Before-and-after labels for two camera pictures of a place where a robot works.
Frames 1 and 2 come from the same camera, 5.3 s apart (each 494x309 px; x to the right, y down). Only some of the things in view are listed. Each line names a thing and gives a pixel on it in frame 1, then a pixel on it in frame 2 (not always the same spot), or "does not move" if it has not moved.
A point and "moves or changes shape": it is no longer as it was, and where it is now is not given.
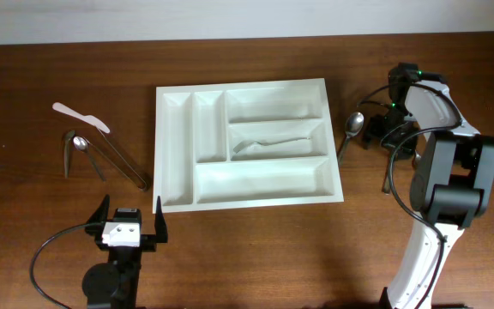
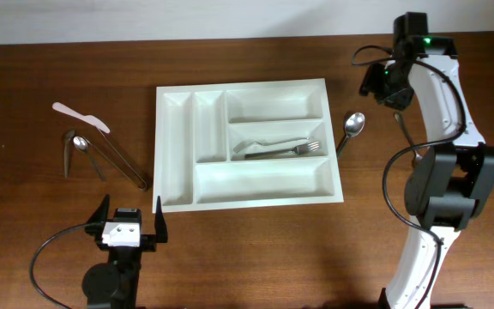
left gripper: x=148 y=241 does not move
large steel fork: x=387 y=190 moves or changes shape
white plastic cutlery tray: x=243 y=144 does not move
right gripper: x=374 y=130 → x=370 y=83
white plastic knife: x=88 y=118 does not move
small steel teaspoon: x=81 y=143 does not move
